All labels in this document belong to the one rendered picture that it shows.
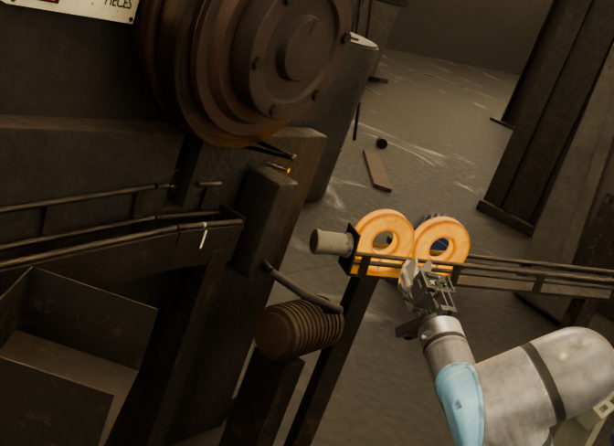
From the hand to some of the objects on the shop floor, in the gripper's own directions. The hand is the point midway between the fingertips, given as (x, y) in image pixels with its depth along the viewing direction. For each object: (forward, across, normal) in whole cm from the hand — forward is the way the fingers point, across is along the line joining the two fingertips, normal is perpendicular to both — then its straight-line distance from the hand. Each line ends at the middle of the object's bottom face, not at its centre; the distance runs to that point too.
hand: (407, 267), depth 191 cm
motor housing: (-12, +15, +71) cm, 74 cm away
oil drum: (+238, -68, +152) cm, 291 cm away
